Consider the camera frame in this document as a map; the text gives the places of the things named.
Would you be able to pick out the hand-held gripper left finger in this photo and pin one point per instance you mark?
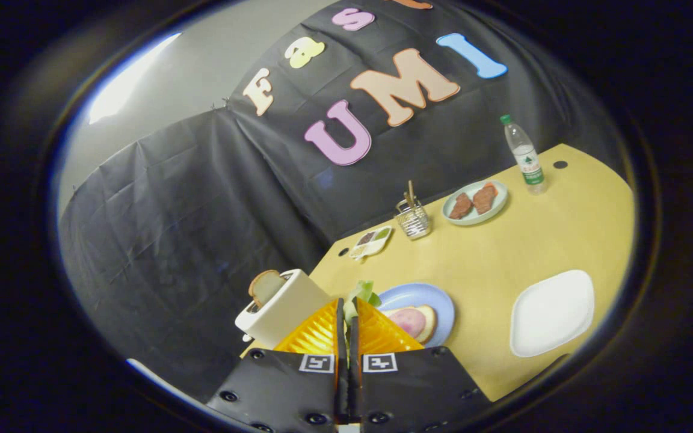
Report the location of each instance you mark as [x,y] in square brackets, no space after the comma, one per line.
[280,385]

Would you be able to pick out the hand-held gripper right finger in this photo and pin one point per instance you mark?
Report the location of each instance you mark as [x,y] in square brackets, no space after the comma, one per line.
[418,385]

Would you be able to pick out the toasted bread slice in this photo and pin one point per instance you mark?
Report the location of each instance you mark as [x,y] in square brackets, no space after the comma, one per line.
[265,287]

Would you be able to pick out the green lettuce leaf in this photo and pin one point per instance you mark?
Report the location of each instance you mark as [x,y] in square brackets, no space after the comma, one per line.
[361,293]

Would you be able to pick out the white bread slice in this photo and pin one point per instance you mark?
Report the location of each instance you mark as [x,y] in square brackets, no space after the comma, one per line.
[429,322]

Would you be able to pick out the pink ham slice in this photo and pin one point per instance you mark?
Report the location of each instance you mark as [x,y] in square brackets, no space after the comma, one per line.
[408,322]

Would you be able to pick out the white toaster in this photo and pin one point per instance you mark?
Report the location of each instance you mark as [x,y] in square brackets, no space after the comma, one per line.
[286,313]

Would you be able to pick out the blue round plate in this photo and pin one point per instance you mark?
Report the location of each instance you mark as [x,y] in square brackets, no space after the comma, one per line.
[418,294]

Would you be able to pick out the white divided condiment dish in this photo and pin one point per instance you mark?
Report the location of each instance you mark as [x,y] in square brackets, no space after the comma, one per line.
[373,242]

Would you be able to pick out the white rectangular plate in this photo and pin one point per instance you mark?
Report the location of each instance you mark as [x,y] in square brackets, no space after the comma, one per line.
[551,313]

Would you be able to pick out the brown meat patty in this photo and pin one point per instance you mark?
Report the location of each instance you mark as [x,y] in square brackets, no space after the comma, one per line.
[485,198]
[461,206]

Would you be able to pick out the black backdrop cloth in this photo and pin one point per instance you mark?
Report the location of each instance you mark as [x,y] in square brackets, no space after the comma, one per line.
[190,210]

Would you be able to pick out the pale green round plate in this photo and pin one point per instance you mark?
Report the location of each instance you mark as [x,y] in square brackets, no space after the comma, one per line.
[500,201]

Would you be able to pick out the clear water bottle green cap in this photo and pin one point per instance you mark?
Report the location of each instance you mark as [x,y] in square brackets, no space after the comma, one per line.
[527,162]

